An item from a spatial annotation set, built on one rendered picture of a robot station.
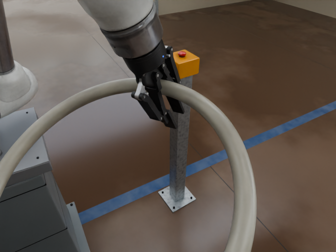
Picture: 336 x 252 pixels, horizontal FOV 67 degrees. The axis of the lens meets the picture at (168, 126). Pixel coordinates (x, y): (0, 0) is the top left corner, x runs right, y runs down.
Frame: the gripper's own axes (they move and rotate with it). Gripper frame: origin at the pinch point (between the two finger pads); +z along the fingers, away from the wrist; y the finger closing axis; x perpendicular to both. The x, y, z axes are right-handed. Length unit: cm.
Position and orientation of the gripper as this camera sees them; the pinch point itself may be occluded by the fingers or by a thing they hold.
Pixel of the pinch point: (171, 111)
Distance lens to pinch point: 59.2
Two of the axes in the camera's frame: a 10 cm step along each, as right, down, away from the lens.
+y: -4.2, 8.2, -3.9
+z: 2.8, 5.2, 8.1
